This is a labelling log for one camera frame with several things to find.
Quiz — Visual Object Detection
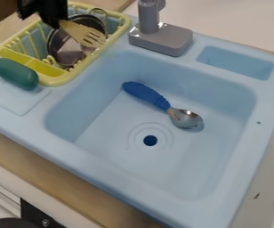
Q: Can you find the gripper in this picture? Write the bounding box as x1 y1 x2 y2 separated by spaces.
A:
15 0 69 29

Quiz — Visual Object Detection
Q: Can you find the yellow dish rack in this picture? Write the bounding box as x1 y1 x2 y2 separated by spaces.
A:
0 1 133 88

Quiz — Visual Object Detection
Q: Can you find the silver pot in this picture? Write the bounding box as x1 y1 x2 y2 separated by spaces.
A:
45 7 110 69

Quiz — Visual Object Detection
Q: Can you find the green toy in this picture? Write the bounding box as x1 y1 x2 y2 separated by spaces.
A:
0 57 40 91

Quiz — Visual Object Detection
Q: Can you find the grey tap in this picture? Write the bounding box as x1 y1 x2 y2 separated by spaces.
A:
127 0 195 58

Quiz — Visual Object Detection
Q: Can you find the light blue toy sink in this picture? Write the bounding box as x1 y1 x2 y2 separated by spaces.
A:
0 15 274 228

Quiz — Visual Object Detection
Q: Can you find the blue handled silver spoon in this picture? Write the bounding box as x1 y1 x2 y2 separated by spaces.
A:
120 80 206 131

